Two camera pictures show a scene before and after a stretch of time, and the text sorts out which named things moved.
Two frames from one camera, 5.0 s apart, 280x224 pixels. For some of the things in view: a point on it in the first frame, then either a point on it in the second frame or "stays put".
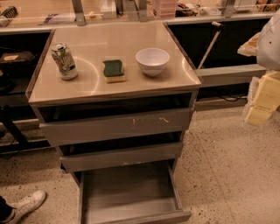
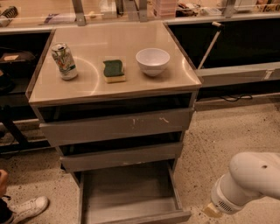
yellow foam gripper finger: (263, 99) -> (212, 210)
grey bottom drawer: (143, 193) stays put
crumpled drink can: (64, 60) stays put
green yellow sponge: (113, 71) stays put
